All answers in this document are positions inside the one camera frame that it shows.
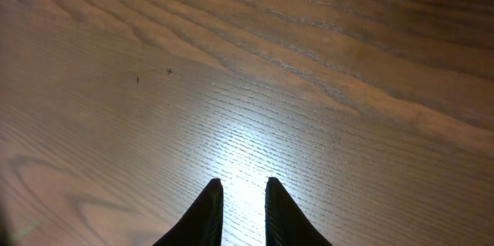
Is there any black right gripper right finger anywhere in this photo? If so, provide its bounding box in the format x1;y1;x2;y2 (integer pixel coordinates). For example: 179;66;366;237
265;177;333;246

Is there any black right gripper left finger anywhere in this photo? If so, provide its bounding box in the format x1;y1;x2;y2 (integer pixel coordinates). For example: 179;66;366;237
153;178;224;246

